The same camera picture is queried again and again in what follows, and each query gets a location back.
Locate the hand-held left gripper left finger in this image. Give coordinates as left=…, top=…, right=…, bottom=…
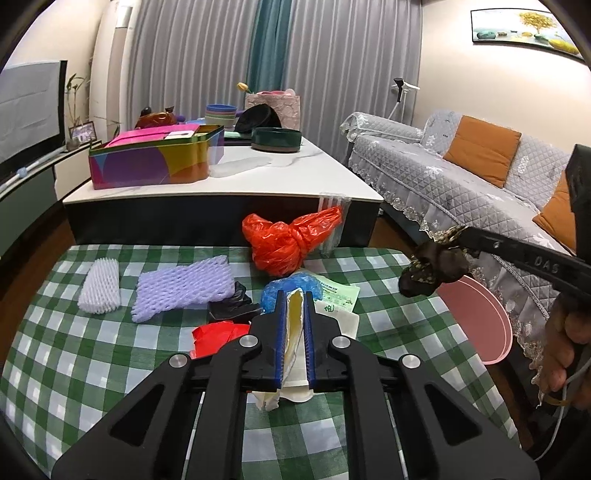
left=51, top=292, right=291, bottom=480

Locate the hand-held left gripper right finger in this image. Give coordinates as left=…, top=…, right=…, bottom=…
left=302, top=290, right=542, bottom=480

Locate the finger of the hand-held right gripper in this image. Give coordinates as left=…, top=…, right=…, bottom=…
left=455, top=225, right=591, bottom=296

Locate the cream paper wrapper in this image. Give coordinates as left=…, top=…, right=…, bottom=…
left=252, top=290, right=317, bottom=411

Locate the pink round bin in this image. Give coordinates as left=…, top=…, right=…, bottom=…
left=436, top=276, right=514, bottom=367

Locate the brown patterned wrapper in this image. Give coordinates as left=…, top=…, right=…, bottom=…
left=398, top=226, right=472, bottom=298

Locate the red plastic bag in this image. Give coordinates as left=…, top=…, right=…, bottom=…
left=242, top=206, right=343, bottom=278

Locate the person's right hand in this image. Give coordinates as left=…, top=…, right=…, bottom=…
left=540, top=295, right=591, bottom=409

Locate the orange cushion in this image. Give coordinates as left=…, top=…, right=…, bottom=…
left=443, top=115, right=522, bottom=188
left=532, top=173, right=578, bottom=254

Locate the blue plastic bag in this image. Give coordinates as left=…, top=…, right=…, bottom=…
left=260, top=271, right=328, bottom=315

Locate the white green printed packet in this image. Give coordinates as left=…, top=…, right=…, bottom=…
left=314, top=276, right=361, bottom=319

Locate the black plastic bag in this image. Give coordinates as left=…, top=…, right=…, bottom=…
left=207, top=281, right=262, bottom=324

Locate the red wrapper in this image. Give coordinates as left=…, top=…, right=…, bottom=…
left=189, top=323, right=252, bottom=361

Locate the purple foam net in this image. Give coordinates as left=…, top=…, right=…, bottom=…
left=131, top=255, right=235, bottom=323

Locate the grey quilted sofa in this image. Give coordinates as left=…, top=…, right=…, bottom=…
left=341, top=110, right=591, bottom=407

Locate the clear plastic tube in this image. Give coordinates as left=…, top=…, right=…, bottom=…
left=318, top=193, right=352, bottom=257

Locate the white marble coffee table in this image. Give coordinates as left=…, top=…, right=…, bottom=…
left=62, top=134, right=384, bottom=247

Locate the white foam net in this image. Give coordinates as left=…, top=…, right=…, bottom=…
left=78, top=258, right=121, bottom=315

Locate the green checked tablecloth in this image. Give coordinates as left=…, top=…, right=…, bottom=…
left=0, top=244, right=522, bottom=480

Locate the white floor lamp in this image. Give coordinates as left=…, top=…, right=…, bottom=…
left=383, top=78, right=421, bottom=123

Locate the dark green round bowl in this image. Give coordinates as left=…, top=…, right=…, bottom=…
left=250, top=127, right=303, bottom=153

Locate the colourful tin box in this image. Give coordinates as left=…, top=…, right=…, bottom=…
left=89, top=124, right=225, bottom=190

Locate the black hat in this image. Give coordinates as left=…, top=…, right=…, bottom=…
left=234, top=104, right=282, bottom=136

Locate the pink lace basket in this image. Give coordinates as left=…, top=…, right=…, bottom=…
left=245, top=90, right=301, bottom=131

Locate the stack of coloured bowls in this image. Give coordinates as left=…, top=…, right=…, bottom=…
left=204, top=104, right=238, bottom=127

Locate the brown teapot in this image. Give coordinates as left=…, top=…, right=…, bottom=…
left=135, top=106, right=178, bottom=130

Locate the grey curtain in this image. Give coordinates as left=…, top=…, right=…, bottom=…
left=124, top=0, right=423, bottom=155

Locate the television cabinet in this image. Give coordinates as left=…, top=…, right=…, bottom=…
left=0, top=138, right=93, bottom=259

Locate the teal curtain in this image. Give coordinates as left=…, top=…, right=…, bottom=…
left=247, top=0, right=293, bottom=93

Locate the white standing air conditioner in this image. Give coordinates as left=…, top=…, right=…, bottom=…
left=95, top=0, right=134, bottom=139

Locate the bamboo plant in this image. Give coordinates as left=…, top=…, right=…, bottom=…
left=65, top=73, right=90, bottom=139

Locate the television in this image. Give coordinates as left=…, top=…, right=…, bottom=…
left=0, top=60, right=68, bottom=166

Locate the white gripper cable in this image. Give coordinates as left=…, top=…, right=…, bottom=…
left=531, top=351, right=591, bottom=462

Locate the framed wall painting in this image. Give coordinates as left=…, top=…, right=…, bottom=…
left=470, top=9, right=585, bottom=61

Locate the photo frame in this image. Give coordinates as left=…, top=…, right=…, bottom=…
left=68, top=121, right=97, bottom=141

